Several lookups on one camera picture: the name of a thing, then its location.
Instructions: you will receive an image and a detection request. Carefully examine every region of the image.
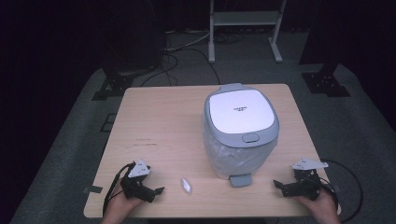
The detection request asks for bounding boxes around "grey pedal trash can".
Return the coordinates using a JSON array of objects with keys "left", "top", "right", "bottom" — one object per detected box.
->
[{"left": 202, "top": 82, "right": 280, "bottom": 189}]

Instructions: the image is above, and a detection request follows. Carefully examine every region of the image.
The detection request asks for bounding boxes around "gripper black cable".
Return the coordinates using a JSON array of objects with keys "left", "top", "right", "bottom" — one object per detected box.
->
[
  {"left": 102, "top": 162, "right": 135, "bottom": 217},
  {"left": 317, "top": 159, "right": 365, "bottom": 224}
]

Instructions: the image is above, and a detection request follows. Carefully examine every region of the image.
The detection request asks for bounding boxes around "white metal stand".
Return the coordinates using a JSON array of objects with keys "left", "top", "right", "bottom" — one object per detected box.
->
[{"left": 207, "top": 0, "right": 288, "bottom": 64}]

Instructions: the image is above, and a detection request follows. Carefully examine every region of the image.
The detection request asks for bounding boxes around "grey tape strip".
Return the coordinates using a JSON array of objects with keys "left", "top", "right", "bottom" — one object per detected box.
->
[{"left": 82, "top": 185, "right": 104, "bottom": 195}]

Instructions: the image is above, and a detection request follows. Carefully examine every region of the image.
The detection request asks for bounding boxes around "clear plastic bin liner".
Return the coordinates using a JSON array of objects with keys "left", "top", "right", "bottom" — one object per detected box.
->
[{"left": 203, "top": 122, "right": 278, "bottom": 180}]

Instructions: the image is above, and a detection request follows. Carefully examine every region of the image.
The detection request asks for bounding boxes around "person's left hand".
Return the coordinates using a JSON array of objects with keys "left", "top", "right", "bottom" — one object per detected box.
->
[{"left": 101, "top": 181, "right": 145, "bottom": 224}]

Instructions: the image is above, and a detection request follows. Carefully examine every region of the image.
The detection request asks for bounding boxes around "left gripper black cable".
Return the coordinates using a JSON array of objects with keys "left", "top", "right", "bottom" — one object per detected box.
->
[{"left": 102, "top": 162, "right": 135, "bottom": 217}]

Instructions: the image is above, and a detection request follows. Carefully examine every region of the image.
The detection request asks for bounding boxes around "white floor cable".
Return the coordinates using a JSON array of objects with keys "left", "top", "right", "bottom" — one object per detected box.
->
[{"left": 164, "top": 30, "right": 212, "bottom": 53}]

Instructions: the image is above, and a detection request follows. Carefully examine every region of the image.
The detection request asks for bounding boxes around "black floor cable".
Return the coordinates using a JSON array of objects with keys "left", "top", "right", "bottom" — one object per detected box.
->
[{"left": 139, "top": 47, "right": 222, "bottom": 88}]

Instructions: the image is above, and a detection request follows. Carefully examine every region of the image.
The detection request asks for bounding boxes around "black stand base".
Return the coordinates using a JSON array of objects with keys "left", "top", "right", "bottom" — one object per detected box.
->
[
  {"left": 301, "top": 63, "right": 351, "bottom": 98},
  {"left": 91, "top": 65, "right": 135, "bottom": 102}
]

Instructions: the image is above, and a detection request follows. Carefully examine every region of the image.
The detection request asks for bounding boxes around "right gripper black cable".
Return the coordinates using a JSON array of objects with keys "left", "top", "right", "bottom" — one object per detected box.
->
[{"left": 317, "top": 159, "right": 365, "bottom": 224}]

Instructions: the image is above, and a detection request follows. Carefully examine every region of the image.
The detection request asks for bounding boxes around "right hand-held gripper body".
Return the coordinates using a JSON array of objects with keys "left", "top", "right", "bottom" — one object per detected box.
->
[{"left": 290, "top": 157, "right": 330, "bottom": 202}]

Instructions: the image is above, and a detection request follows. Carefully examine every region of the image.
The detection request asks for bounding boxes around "white paper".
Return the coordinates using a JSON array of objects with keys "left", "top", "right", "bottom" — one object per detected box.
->
[{"left": 180, "top": 177, "right": 193, "bottom": 195}]

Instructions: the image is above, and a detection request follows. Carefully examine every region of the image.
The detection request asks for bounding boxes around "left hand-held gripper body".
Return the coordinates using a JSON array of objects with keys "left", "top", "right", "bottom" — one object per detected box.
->
[{"left": 120, "top": 159, "right": 157, "bottom": 203}]

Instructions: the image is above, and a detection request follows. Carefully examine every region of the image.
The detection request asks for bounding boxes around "person's right hand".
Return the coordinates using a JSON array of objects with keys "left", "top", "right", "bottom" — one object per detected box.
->
[{"left": 293, "top": 189, "right": 343, "bottom": 224}]

